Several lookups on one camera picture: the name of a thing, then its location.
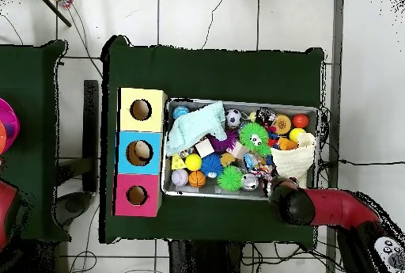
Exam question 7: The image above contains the shallow mesh bin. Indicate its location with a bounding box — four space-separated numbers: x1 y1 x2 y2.
161 97 320 201

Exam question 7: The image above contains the wooden box with three holes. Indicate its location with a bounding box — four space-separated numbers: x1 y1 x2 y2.
112 87 168 218

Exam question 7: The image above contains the mint green cloth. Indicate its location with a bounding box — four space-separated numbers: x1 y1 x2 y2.
165 100 228 157

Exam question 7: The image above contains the smooth yellow ball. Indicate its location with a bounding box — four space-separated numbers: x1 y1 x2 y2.
184 153 203 172

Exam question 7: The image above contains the blue spiky ball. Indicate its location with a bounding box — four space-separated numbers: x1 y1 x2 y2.
199 152 225 178

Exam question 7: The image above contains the black and white soccer ball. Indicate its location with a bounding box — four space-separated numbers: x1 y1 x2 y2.
224 108 243 127

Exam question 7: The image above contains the orange basketball toy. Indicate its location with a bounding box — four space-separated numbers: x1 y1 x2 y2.
188 170 207 188

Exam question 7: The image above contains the large green spiky eyed ball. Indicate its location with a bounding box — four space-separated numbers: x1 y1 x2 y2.
238 122 272 157

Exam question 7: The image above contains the white baseball toy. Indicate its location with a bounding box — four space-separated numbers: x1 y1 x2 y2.
171 169 190 188

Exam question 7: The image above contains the small green spiky ball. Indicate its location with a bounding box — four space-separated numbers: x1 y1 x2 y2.
216 165 244 191

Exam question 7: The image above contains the cream knitted cloth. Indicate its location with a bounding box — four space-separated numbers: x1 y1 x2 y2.
270 131 317 189

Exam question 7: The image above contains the dark green side tablecloth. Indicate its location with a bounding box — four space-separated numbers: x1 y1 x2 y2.
0 40 71 243

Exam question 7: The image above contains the pink bowl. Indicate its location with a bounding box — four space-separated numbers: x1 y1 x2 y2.
0 97 21 156

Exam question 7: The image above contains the black rod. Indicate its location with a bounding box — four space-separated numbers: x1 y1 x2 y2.
32 0 73 28

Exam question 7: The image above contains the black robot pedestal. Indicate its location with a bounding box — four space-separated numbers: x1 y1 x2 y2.
167 239 244 273

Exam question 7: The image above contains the thin black floor cable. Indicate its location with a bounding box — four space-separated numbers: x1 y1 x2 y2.
322 157 405 168

